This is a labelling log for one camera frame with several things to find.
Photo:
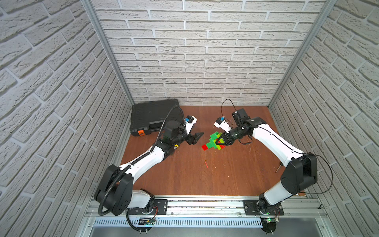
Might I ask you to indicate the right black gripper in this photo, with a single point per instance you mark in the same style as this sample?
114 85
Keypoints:
227 141

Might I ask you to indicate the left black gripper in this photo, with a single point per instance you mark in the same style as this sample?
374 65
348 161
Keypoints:
189 138

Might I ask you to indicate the small red lego brick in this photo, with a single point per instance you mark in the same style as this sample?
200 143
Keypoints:
204 147

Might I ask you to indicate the green 2x4 lego brick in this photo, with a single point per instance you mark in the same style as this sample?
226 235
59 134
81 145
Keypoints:
213 137

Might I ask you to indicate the black plastic tool case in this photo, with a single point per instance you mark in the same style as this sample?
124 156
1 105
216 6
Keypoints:
148 117

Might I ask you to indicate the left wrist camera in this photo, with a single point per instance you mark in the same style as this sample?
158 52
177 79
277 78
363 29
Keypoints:
190 121

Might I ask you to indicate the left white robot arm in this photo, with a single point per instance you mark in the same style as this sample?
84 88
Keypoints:
115 193

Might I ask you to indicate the small dark green lego brick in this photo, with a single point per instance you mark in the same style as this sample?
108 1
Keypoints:
211 144

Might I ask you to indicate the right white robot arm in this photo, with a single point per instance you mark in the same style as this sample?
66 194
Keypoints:
300 168

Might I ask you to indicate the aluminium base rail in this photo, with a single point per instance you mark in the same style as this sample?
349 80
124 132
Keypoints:
210 212

